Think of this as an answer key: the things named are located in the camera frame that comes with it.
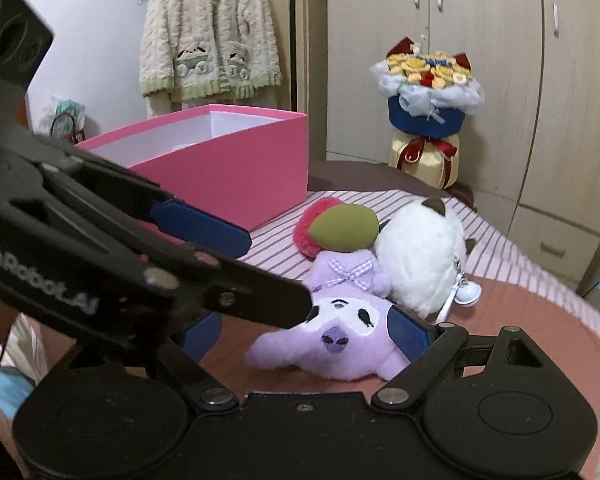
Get red and green plush ball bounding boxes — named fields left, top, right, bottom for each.
left=293, top=198, right=381, bottom=261

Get purple plush toy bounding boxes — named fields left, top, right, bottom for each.
left=244, top=250, right=411, bottom=382

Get flower bouquet in blue wrap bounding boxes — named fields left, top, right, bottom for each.
left=370, top=36, right=486, bottom=191

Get cream fluffy pants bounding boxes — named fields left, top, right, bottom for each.
left=145, top=91, right=221, bottom=116

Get white plastic bag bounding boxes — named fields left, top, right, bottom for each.
left=40, top=97, right=88, bottom=143

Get beige wardrobe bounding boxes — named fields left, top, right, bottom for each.
left=325, top=0, right=600, bottom=286

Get black clothes rack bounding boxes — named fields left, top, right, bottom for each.
left=287, top=0, right=301, bottom=116

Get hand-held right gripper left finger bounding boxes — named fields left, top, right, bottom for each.
left=150, top=312, right=240, bottom=414

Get striped cloth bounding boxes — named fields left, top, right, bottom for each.
left=235, top=187, right=600, bottom=361

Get cream fluffy cardigan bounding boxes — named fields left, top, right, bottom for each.
left=139, top=0, right=283, bottom=101

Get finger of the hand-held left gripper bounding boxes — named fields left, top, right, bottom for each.
left=45, top=152, right=254, bottom=262
left=140, top=249, right=314, bottom=327

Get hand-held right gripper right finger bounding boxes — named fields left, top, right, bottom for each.
left=371, top=306, right=547, bottom=414

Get light blue cloth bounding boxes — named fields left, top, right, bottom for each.
left=0, top=367, right=36, bottom=406

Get pink cardboard box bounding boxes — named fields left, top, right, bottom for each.
left=74, top=104, right=309, bottom=232

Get white plush toy with keychain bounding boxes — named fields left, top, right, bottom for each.
left=372, top=196, right=482, bottom=321

